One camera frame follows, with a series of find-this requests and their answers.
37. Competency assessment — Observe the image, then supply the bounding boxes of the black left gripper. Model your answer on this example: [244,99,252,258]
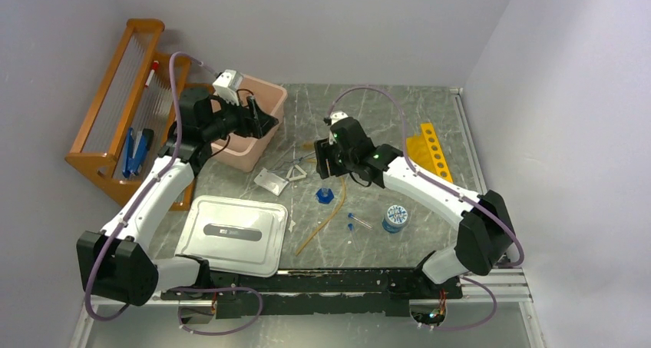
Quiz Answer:
[203,91,279,142]

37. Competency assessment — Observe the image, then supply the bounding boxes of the blue hexagonal plastic base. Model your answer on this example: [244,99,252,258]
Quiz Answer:
[316,187,334,204]

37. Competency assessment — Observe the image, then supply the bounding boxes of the metal crucible tongs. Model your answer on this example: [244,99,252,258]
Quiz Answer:
[270,147,315,171]

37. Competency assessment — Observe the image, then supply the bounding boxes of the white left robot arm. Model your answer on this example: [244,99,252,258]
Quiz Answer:
[76,87,279,308]

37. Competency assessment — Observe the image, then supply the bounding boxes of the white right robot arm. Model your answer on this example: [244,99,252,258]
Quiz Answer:
[314,111,514,297]

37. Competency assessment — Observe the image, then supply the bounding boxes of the tan rubber tubing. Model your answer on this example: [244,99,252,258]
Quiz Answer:
[295,174,348,257]

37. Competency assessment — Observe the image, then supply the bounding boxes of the white clay pipe triangle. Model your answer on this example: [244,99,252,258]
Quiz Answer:
[286,164,307,182]

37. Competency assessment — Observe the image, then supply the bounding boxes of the pink plastic bin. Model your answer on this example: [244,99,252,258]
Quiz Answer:
[211,75,287,172]

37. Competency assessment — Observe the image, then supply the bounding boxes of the small white plastic bag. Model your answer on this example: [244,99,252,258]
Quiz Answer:
[253,168,289,197]

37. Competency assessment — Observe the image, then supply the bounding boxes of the blue capped test tube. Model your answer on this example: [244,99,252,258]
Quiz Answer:
[348,213,373,230]
[347,223,361,251]

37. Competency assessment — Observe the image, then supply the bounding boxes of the blue patterned round tin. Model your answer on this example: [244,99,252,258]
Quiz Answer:
[382,204,409,234]

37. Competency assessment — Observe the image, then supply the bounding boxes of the yellow test tube rack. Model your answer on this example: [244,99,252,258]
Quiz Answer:
[406,123,453,183]

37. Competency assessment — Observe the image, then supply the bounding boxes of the white metal tray lid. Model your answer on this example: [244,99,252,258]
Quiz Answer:
[175,195,289,277]

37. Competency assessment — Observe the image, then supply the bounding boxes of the red and white marker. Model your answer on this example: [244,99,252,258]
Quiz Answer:
[144,60,160,88]

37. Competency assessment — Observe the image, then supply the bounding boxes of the blue stapler tool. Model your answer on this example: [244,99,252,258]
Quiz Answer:
[121,128,154,179]

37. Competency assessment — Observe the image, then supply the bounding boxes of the wooden drying rack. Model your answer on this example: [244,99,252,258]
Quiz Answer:
[65,18,190,206]

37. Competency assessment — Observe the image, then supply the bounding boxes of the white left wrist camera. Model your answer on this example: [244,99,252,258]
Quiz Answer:
[212,69,243,106]

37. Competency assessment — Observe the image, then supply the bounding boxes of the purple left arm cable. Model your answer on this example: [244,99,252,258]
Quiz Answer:
[82,51,266,336]

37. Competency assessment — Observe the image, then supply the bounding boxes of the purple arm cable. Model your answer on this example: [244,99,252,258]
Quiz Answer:
[82,51,266,336]
[325,85,526,333]

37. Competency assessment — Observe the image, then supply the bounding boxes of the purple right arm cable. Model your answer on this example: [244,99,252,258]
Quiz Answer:
[325,85,526,333]

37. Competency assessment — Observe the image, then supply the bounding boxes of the aluminium frame rail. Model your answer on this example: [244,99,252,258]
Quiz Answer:
[68,268,547,348]

